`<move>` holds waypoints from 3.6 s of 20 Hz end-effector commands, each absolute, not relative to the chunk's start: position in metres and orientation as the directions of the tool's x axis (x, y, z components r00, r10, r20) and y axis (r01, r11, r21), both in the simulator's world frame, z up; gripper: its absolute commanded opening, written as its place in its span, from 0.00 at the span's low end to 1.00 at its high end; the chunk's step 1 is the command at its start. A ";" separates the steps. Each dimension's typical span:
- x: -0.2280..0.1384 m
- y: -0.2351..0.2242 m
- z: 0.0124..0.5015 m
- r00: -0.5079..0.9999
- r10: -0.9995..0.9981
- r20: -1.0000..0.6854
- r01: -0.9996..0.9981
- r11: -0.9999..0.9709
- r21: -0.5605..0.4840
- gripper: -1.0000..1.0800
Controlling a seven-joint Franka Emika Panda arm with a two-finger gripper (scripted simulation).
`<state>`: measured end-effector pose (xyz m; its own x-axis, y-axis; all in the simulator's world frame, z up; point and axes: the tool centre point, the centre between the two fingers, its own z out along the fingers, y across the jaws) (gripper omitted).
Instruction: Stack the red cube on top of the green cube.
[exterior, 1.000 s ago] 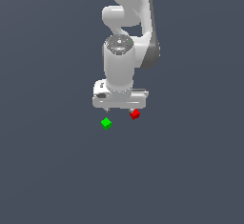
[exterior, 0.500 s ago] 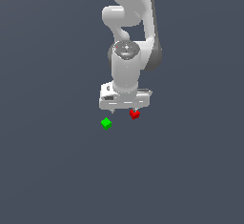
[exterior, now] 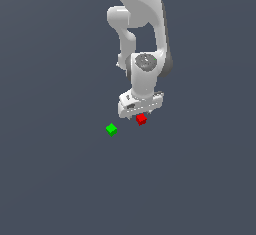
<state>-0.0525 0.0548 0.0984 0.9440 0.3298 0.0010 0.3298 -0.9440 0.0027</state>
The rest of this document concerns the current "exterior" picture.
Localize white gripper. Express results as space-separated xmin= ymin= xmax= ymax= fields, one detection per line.
xmin=117 ymin=90 xmax=165 ymax=119

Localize red cube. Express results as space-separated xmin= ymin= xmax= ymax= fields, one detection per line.
xmin=135 ymin=113 xmax=148 ymax=127

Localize green cube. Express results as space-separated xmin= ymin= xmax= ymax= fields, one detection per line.
xmin=105 ymin=122 xmax=118 ymax=137

